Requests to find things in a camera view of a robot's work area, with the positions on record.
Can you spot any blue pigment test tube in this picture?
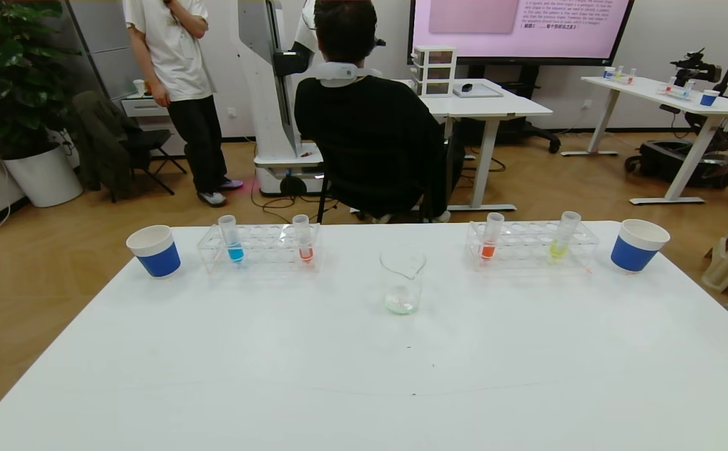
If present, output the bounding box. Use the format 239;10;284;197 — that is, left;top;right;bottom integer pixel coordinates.
218;215;245;263

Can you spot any yellow pigment test tube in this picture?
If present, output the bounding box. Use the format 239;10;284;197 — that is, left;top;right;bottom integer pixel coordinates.
549;211;582;259

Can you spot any orange pigment test tube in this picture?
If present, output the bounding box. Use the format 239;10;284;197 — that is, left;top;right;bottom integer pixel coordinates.
480;212;505;261
292;214;315;263

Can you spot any clear glass beaker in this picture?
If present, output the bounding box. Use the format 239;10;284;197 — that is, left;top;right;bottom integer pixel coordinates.
380;246;427;316

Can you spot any clear acrylic test tube rack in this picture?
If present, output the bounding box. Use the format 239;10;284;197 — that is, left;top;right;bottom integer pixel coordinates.
466;220;600;271
197;223;323;274

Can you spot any white desk with test tubes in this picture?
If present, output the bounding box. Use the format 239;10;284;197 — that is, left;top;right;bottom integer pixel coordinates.
560;75;728;205

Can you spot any black office chair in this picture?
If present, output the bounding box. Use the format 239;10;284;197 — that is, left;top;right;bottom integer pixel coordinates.
316;138;465;224

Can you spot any seated person in black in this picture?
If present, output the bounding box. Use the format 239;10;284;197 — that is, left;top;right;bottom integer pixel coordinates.
294;0;466;224

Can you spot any white neck band device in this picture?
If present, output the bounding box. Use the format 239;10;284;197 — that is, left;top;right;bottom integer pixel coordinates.
304;61;382;88

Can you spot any white robot tower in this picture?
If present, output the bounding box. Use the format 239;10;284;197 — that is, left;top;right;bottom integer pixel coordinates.
232;0;327;196

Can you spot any white desktop drawer organiser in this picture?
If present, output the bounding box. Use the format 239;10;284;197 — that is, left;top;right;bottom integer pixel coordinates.
412;45;457;98

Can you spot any grey tablet pad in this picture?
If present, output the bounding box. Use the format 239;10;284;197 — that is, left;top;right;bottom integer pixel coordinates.
453;82;504;98

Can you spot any white desk with drawers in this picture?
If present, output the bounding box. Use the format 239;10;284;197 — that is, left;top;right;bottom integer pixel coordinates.
395;78;554;212

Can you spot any black display stand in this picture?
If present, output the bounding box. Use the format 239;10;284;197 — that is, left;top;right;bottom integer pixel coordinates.
461;63;561;153

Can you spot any blue white paper cup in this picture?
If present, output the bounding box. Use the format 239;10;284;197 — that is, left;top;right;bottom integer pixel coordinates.
126;225;182;278
610;219;671;274

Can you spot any black folding chair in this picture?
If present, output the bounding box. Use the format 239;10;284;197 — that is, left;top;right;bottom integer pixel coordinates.
110;128;188;202

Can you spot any white drawer cabinet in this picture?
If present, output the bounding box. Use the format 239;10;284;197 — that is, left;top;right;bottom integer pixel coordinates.
120;94;170;118

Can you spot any standing person white t-shirt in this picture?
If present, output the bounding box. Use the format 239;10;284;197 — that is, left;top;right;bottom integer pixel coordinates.
123;0;244;208

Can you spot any olive green jacket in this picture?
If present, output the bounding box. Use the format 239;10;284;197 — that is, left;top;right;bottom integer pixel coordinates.
71;91;145;192

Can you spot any black mobile robot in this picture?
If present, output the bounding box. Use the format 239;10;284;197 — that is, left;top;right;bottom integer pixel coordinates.
625;24;728;190

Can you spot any white plant pot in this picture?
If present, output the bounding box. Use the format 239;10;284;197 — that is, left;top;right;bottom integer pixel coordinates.
2;142;83;208

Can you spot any green leafy plant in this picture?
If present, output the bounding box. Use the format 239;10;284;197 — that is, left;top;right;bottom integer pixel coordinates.
0;0;80;158

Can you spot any black floor cable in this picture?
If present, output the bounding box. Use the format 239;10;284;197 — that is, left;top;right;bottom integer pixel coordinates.
250;179;340;217

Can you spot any large wall display screen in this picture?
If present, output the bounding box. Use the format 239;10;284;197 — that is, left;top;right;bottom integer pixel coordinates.
407;0;635;66

